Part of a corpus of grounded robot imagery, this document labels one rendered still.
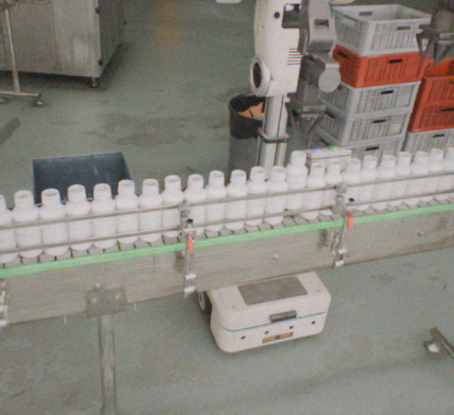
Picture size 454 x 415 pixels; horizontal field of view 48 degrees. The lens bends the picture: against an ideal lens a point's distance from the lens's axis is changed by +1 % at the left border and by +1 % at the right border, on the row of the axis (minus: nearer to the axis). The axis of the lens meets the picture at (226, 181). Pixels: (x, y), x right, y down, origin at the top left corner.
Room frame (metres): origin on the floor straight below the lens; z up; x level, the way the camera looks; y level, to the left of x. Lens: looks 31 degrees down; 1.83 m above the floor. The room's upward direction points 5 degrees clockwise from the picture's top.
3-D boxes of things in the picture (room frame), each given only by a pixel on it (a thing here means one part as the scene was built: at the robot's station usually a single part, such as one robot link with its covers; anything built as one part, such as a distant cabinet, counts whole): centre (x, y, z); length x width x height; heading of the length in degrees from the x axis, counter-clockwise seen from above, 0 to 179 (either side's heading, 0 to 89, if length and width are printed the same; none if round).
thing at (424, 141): (3.99, -1.57, 0.11); 0.61 x 0.41 x 0.22; 115
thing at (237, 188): (1.15, -0.03, 1.08); 0.06 x 0.06 x 0.17
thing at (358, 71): (3.64, -0.97, 0.78); 0.61 x 0.41 x 0.22; 119
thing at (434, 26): (1.54, -0.57, 1.51); 0.10 x 0.07 x 0.07; 22
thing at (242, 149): (2.93, -0.19, 0.32); 0.45 x 0.45 x 0.64
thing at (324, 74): (1.21, -0.20, 1.47); 0.12 x 0.09 x 0.12; 21
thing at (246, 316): (1.91, -0.18, 0.24); 0.68 x 0.53 x 0.41; 22
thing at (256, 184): (1.18, -0.08, 1.08); 0.06 x 0.06 x 0.17
